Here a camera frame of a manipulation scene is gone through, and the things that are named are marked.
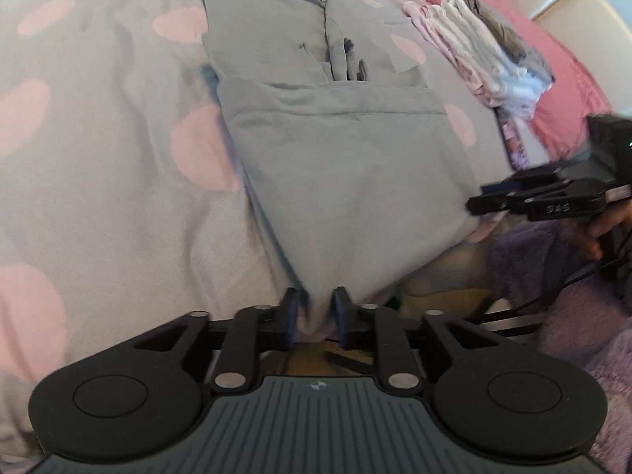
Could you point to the person's right hand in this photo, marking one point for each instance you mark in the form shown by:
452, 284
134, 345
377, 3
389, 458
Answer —
617, 217

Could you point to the grey folded garment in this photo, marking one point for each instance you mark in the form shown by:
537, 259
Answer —
513, 39

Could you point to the purple fleece clothing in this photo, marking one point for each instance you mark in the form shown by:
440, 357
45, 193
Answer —
582, 345

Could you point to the purple printed folded garment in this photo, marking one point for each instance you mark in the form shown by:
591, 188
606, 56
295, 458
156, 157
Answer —
513, 143

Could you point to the dark pink pillow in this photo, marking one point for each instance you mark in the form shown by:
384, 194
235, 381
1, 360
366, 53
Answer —
568, 89

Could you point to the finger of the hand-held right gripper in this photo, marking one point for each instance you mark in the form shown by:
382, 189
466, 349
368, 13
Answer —
496, 188
493, 203

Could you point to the grey pink-dotted bed cover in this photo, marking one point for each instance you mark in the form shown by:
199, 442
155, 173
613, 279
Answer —
98, 158

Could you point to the beige padded headboard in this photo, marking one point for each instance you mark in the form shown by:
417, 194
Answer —
592, 34

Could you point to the white folded garment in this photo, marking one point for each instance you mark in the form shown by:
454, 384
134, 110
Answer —
484, 47

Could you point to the grey shirt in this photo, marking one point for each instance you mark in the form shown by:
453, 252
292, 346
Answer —
345, 182

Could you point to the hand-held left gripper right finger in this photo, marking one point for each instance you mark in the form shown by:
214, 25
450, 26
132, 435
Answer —
339, 316

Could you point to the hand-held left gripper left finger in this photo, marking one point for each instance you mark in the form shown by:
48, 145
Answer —
292, 318

